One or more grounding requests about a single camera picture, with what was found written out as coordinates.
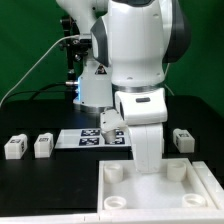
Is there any black cable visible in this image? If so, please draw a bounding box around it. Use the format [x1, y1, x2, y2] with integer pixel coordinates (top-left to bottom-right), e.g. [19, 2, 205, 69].
[0, 83, 78, 108]

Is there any white square tabletop part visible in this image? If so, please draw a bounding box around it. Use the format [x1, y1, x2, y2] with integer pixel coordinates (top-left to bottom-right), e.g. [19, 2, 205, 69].
[96, 157, 218, 221]

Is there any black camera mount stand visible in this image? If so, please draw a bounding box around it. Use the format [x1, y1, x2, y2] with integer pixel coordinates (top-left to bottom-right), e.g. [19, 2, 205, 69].
[59, 15, 93, 101]

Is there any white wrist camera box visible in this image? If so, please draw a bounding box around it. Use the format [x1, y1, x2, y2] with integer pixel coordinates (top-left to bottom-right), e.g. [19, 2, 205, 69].
[115, 88, 167, 126]

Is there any white cable right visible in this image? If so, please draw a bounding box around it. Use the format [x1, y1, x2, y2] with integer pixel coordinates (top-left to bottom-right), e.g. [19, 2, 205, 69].
[163, 63, 176, 97]

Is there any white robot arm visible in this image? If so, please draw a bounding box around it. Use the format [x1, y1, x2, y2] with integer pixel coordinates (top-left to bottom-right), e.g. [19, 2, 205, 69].
[56, 0, 190, 173]

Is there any white cable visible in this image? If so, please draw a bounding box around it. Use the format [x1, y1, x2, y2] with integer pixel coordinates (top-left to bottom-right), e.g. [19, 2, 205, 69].
[0, 34, 81, 107]
[163, 63, 176, 97]

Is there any white cable left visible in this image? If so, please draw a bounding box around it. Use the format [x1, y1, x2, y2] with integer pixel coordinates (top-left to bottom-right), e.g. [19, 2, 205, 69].
[0, 34, 81, 107]

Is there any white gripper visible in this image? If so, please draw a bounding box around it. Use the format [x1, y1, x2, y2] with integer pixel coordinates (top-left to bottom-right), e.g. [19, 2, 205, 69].
[128, 123, 164, 173]

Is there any white marker sheet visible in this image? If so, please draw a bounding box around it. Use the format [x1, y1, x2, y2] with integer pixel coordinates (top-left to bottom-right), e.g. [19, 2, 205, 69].
[55, 128, 130, 149]

